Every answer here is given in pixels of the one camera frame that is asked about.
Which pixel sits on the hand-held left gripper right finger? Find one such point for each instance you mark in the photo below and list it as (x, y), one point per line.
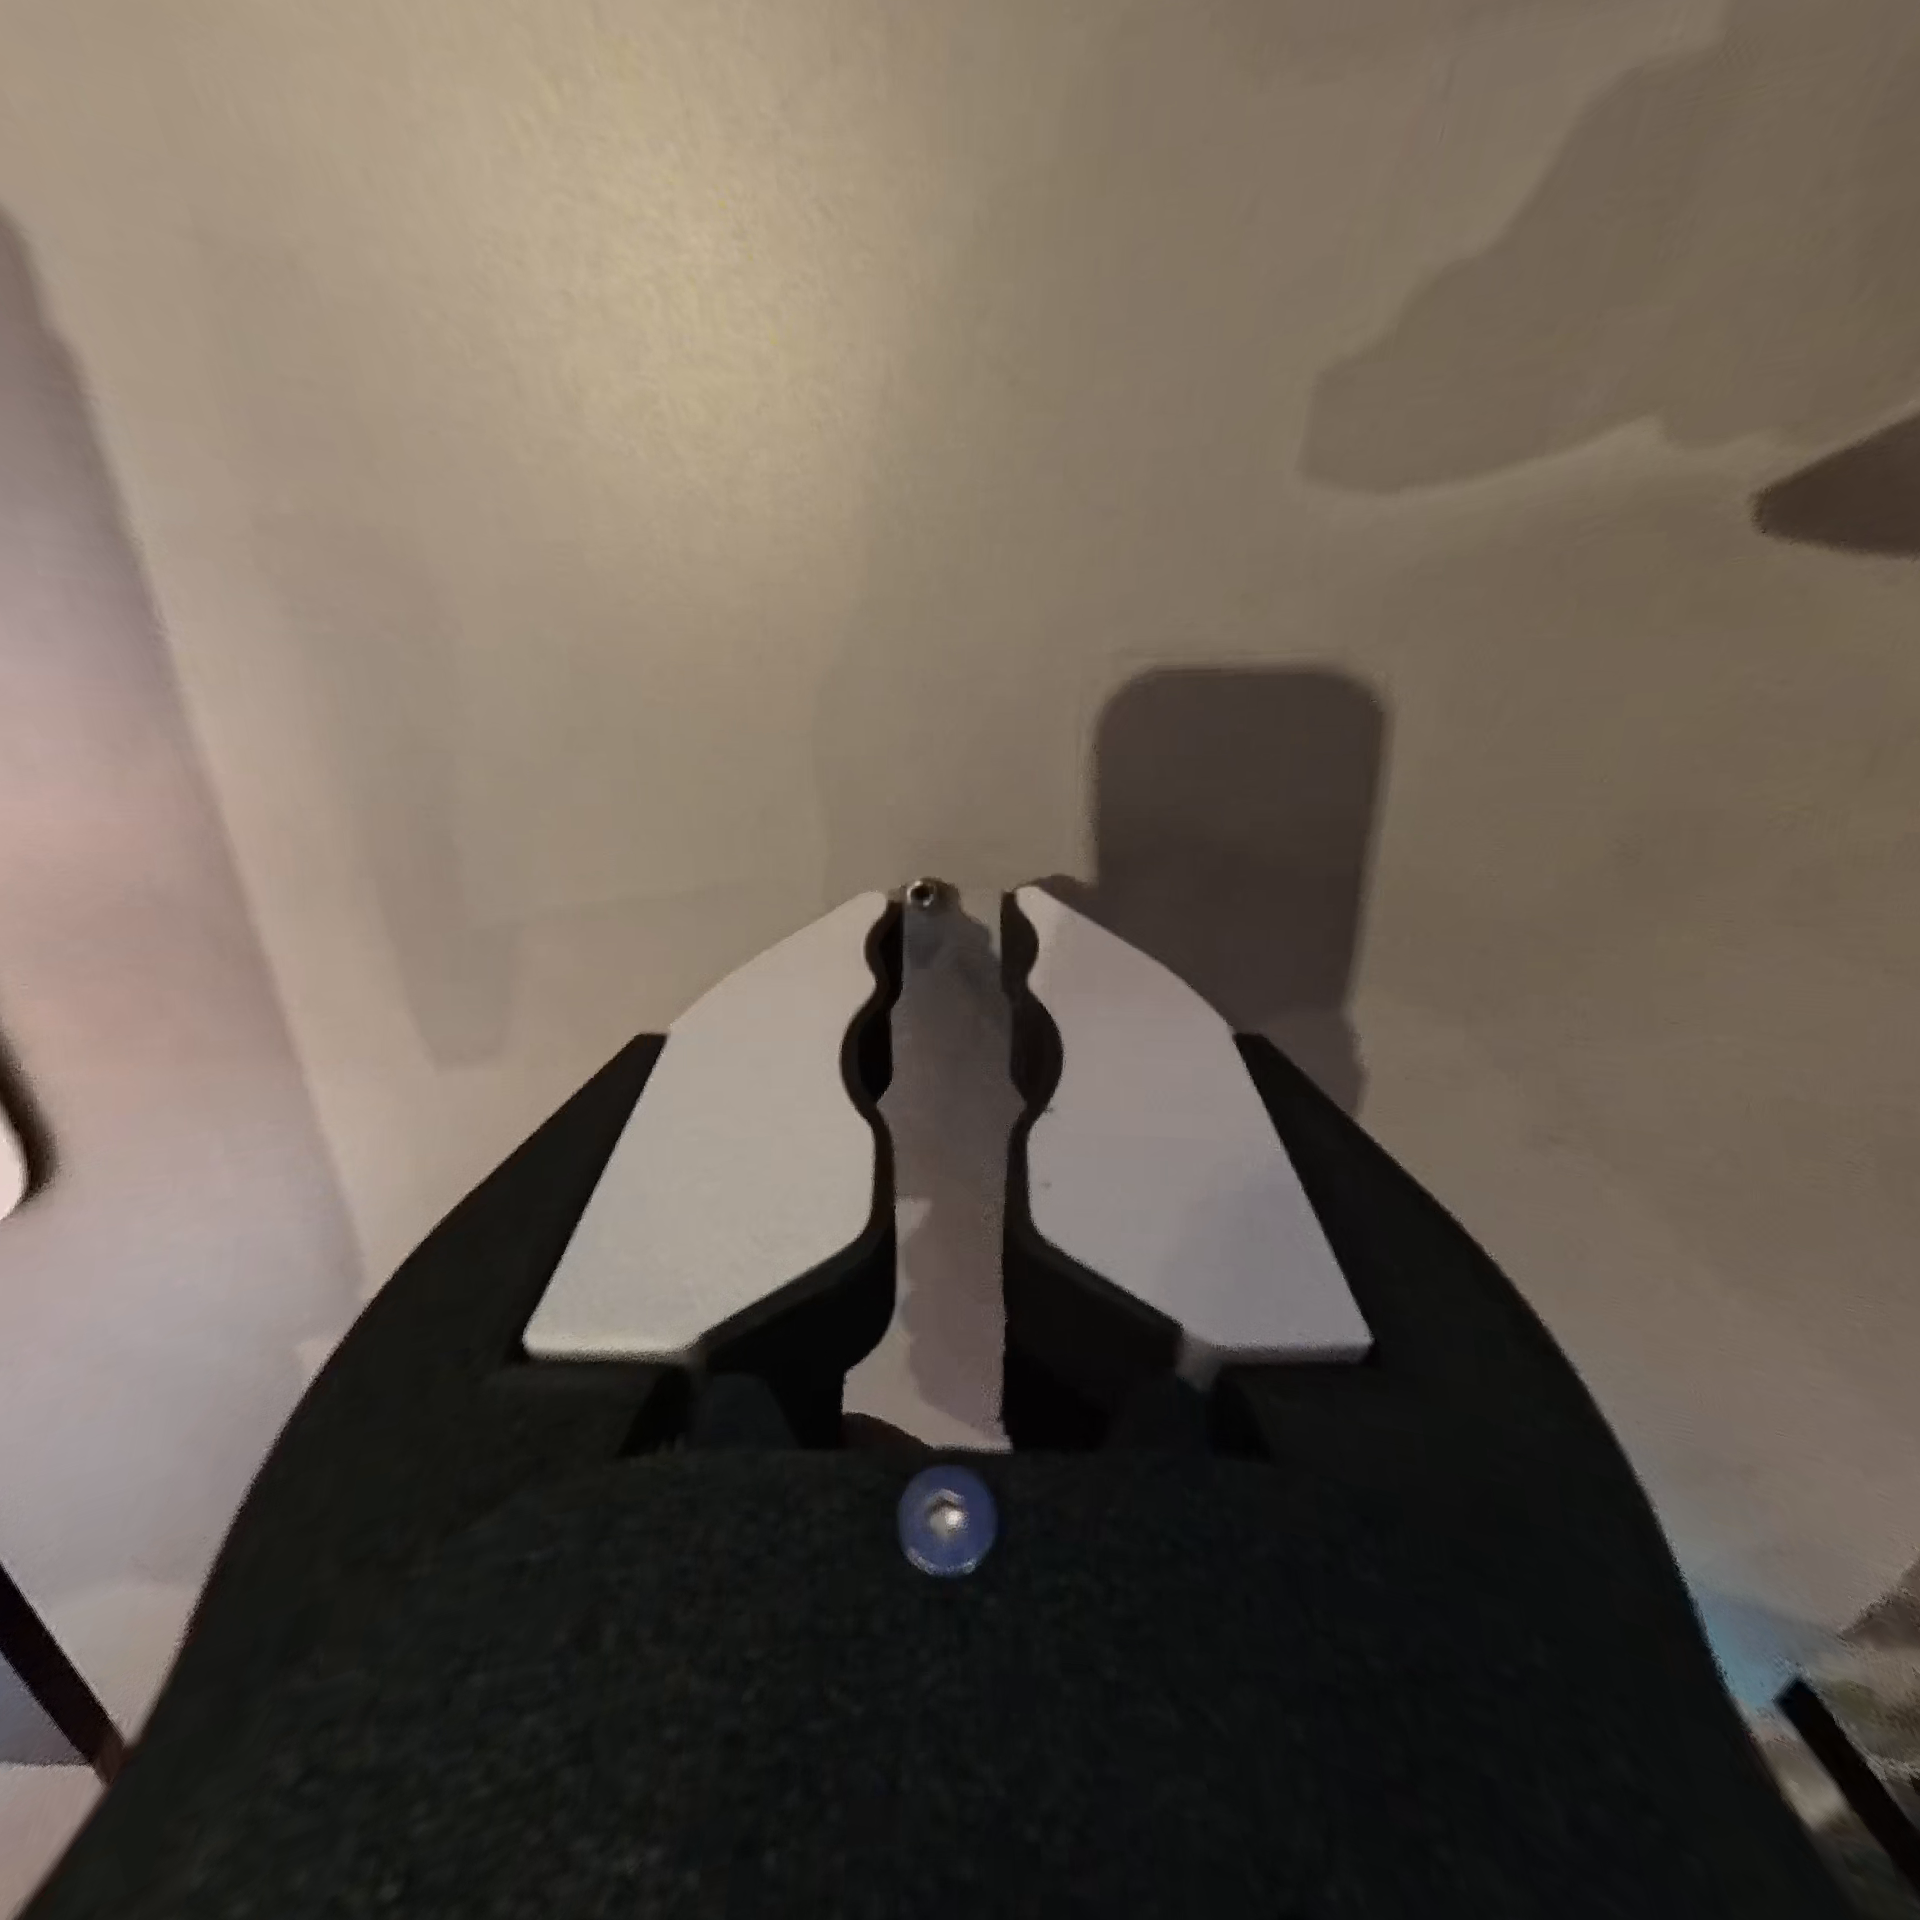
(1185, 1171)

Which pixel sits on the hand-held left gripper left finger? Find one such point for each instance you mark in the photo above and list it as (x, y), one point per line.
(705, 1171)

